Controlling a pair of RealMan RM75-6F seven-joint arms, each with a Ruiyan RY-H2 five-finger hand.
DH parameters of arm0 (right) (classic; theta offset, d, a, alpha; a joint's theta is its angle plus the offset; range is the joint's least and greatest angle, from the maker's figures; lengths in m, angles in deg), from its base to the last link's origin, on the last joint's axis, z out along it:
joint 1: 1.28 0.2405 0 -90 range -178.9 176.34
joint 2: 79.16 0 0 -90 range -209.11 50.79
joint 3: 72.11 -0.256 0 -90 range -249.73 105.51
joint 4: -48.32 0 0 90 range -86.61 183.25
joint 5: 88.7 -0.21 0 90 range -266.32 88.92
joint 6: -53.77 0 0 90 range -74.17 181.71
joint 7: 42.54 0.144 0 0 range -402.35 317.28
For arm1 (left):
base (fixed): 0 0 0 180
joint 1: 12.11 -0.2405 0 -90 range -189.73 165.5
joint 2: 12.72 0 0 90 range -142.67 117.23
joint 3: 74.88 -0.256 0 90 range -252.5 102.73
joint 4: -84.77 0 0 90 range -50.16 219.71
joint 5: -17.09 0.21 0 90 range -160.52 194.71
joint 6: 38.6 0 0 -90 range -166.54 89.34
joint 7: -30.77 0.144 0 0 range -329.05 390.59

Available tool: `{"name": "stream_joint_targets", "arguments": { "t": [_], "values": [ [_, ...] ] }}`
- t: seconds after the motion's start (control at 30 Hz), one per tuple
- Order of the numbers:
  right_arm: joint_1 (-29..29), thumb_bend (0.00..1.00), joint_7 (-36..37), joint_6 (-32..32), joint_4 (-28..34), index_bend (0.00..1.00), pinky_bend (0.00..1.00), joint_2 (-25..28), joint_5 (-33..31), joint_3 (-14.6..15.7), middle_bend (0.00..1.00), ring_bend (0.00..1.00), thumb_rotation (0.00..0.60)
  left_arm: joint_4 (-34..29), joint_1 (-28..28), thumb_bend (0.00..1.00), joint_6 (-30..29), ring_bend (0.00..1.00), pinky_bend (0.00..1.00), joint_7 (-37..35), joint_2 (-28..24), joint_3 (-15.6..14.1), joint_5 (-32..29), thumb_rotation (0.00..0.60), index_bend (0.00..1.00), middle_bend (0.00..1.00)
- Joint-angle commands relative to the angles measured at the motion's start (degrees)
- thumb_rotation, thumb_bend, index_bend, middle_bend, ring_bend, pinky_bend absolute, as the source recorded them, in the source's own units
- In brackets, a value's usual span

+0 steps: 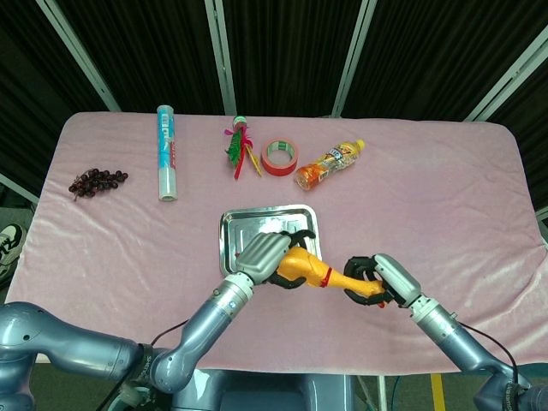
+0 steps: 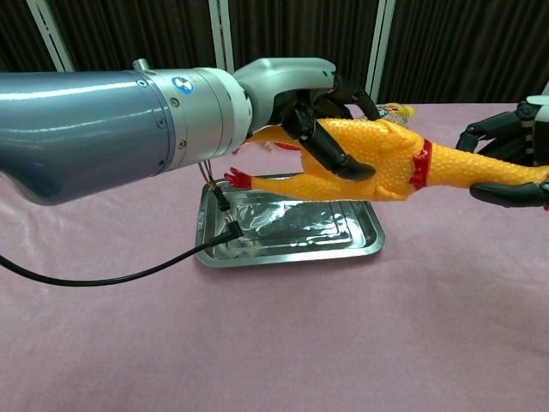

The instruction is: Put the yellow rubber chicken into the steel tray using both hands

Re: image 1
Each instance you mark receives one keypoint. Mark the orange drink bottle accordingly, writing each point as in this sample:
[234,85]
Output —
[325,167]

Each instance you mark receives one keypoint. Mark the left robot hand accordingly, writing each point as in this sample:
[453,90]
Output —
[261,254]

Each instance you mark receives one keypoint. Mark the white frame post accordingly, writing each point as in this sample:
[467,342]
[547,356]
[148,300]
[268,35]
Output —
[353,55]
[222,55]
[509,77]
[19,188]
[81,60]

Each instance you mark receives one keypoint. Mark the colourful feather shuttlecock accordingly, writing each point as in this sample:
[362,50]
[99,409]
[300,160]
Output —
[235,147]

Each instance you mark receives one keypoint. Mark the black curtain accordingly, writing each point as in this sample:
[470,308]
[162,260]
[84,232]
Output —
[291,43]

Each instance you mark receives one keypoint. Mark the cling film roll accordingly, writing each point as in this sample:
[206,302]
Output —
[167,154]

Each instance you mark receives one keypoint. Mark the yellow rubber chicken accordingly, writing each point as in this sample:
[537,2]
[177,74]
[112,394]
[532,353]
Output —
[308,265]

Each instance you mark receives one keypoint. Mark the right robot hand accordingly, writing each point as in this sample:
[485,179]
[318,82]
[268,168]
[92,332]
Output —
[398,276]

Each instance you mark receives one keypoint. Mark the pink table cloth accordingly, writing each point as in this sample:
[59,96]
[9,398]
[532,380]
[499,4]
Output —
[385,222]

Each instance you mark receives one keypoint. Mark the stainless steel tray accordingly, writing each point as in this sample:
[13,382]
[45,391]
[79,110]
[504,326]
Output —
[240,231]

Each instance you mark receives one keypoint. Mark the dark red grape bunch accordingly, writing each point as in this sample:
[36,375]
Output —
[96,182]

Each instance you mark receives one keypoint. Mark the red tape roll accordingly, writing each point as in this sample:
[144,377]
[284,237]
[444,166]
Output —
[276,169]

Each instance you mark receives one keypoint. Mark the white sneaker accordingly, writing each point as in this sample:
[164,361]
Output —
[10,246]

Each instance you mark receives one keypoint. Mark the grey robot torso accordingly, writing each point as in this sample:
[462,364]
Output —
[265,391]

